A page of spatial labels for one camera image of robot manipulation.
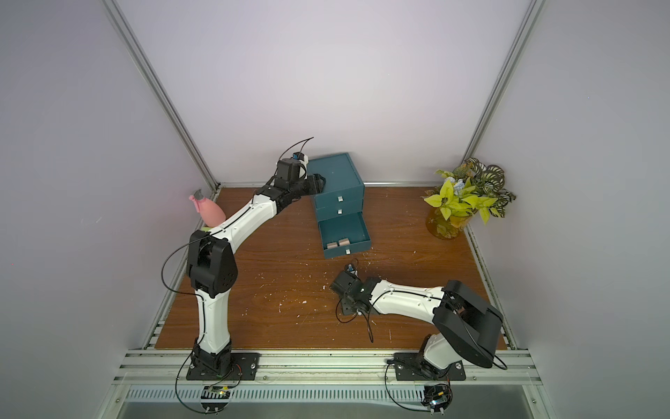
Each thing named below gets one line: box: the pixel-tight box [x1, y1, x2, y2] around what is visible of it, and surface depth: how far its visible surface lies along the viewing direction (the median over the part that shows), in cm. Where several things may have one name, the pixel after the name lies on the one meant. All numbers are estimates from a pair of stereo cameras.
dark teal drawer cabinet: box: [307, 152, 365, 221], surface depth 96 cm
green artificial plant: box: [423, 157, 517, 225], surface depth 85 cm
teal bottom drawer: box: [318, 211, 372, 260], surface depth 100 cm
